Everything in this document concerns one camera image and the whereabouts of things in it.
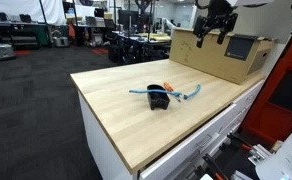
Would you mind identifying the silver aluminium bracket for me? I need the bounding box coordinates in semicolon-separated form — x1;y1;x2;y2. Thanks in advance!
247;143;273;166

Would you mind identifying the large cardboard box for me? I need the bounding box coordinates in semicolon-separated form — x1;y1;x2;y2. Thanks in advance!
168;27;276;86

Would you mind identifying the orange hanging cloth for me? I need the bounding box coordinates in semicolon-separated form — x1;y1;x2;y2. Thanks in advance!
67;22;77;42

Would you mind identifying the dark desk with shelves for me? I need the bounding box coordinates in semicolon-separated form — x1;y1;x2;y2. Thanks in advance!
0;20;50;50

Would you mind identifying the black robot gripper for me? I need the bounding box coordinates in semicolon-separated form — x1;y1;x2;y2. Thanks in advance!
192;12;239;49

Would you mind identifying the long blue cable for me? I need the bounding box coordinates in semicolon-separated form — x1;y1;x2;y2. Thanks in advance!
128;88;184;103

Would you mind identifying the white backdrop curtain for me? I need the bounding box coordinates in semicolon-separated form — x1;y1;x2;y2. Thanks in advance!
0;0;67;27

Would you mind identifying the black cluttered workstation desk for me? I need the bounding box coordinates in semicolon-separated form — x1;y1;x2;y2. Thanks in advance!
106;29;172;66

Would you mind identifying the white drawer cabinet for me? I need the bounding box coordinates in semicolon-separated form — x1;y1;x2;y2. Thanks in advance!
77;79;266;180

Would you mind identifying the orange handled screwdriver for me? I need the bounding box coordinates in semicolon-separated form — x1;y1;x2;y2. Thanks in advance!
162;81;182;103

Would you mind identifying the black plastic container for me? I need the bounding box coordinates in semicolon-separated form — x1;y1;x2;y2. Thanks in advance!
146;84;171;111

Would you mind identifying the small grey mobile robot base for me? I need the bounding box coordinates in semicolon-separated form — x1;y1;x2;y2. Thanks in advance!
51;29;70;48

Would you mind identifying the red metal cabinet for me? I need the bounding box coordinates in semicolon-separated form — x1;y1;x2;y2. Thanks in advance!
240;9;292;145

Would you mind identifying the white curved machine cover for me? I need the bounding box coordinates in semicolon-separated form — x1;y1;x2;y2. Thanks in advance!
254;116;292;180

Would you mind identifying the black orange bar clamp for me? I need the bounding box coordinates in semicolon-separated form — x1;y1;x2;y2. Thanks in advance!
195;152;231;180
219;132;254;153

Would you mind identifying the black backdrop stand pole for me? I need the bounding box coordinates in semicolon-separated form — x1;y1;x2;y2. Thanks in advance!
38;0;54;48

